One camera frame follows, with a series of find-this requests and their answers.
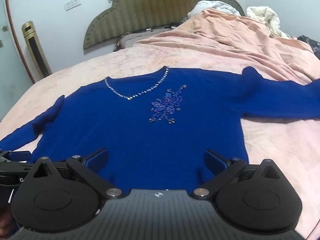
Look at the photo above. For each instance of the white pillow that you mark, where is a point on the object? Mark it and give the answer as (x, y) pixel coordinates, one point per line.
(215, 6)

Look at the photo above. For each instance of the cream quilt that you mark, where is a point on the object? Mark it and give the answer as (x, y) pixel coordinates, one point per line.
(265, 15)

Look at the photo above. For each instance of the blue beaded sweater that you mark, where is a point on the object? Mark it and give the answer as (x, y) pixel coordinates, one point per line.
(150, 142)

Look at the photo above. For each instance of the brown striped pillow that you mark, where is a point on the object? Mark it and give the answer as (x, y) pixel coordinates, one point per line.
(135, 38)

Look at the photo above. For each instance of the white wall socket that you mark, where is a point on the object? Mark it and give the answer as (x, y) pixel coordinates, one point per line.
(72, 4)

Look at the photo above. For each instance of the pale pink floral bedsheet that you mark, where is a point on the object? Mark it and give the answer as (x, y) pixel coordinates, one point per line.
(275, 142)

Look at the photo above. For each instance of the olive padded headboard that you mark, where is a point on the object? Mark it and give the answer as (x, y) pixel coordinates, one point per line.
(150, 5)

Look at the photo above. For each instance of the gold standing air conditioner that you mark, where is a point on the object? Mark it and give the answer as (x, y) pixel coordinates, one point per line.
(35, 52)

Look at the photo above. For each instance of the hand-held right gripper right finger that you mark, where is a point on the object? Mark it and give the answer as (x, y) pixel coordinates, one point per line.
(215, 161)

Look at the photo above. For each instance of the peach blanket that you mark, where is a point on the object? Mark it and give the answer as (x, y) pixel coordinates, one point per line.
(225, 42)

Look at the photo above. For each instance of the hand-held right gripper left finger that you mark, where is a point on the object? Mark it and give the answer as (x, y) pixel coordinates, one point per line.
(96, 161)

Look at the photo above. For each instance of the dark cloth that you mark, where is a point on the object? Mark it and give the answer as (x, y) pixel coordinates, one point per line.
(312, 45)

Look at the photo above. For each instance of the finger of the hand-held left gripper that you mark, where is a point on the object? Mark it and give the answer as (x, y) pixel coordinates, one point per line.
(21, 155)

